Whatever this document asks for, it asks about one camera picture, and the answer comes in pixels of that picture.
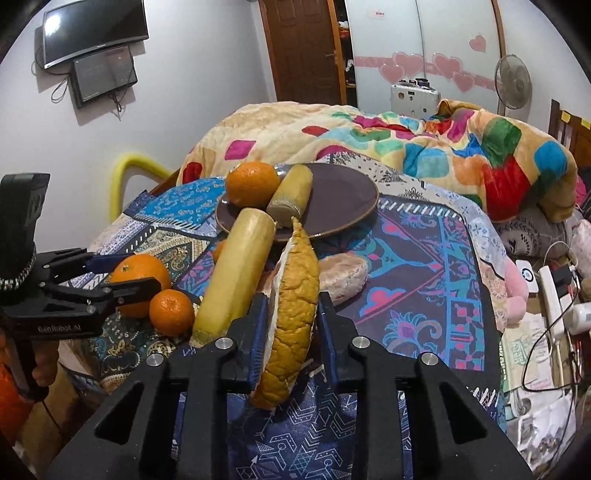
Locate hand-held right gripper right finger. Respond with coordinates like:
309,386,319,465
316,291,522,480

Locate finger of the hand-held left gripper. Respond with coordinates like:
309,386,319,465
44,276,163,307
39,248,134,283

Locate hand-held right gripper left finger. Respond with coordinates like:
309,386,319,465
48,292,271,480

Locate large orange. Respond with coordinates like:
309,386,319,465
107,254,172,319

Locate golden bread slice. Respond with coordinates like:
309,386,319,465
249,217,321,409

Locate brown plate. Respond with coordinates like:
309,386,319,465
215,162,380,244

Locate person's left hand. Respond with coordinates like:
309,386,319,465
28,340,62,389

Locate round flat bread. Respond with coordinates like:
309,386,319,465
318,253,370,306

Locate long peeled sugarcane piece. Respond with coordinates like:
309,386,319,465
189,208,278,349

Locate blue patterned bed sheet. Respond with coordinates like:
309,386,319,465
90,161,509,480

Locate yellow padded tube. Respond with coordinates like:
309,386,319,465
110,153,172,223

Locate short peeled sugarcane piece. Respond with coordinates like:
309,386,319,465
265,164,314,217

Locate pink plush toy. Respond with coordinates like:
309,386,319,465
502,258,528,328

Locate colourful patchwork blanket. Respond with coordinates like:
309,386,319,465
178,99,579,223

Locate printed papers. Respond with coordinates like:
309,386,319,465
501,314,580,476

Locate white power strip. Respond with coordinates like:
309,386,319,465
538,265,567,339

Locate grey patterned pillow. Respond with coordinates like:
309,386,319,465
495,205,579,260

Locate white box device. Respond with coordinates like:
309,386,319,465
390,78,439,118

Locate white bottle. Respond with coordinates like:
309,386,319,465
566,302,591,336

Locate brown wooden door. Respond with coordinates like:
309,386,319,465
261,0,348,104

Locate standing fan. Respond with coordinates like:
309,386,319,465
495,54,533,121

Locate wooden headboard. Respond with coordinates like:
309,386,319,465
549,98,591,163

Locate wardrobe with pink hearts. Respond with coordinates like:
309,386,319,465
344,0,506,116

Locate small wall monitor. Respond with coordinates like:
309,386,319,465
70,46,138,109

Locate wall television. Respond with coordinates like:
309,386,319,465
42,0,149,70

